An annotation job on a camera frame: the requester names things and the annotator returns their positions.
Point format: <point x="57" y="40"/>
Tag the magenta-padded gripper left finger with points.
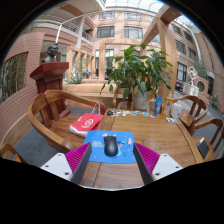
<point x="58" y="164"/>

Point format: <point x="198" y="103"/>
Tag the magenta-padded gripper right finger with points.
<point x="163" y="165"/>

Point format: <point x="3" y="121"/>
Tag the black computer mouse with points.
<point x="110" y="146"/>

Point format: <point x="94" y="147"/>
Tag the blue cartoon print mouse pad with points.
<point x="96" y="150"/>

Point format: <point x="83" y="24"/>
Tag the dark flat device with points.
<point x="202" y="147"/>

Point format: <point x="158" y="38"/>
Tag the wooden round-back armchair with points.
<point x="208" y="121"/>
<point x="8" y="150"/>
<point x="38" y="123"/>
<point x="117" y="96"/>
<point x="186" y="118"/>

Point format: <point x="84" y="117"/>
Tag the white plastic packet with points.
<point x="171" y="120"/>

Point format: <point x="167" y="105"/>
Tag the red paper bag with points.
<point x="86" y="123"/>

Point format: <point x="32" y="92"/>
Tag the white pump bottle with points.
<point x="176" y="110"/>

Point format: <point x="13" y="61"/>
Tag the yellow liquid bottle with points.
<point x="167" y="106"/>

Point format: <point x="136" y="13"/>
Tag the blue squeeze tube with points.
<point x="158" y="106"/>

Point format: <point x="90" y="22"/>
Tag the small black round object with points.
<point x="110" y="113"/>

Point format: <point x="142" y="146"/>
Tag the white outdoor sculpture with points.
<point x="192" y="75"/>

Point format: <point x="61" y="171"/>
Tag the green potted plant, white pot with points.
<point x="136" y="70"/>

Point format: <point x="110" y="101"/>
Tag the dark bust statue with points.
<point x="50" y="53"/>

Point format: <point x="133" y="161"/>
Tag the red-brown wooden pedestal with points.
<point x="50" y="71"/>

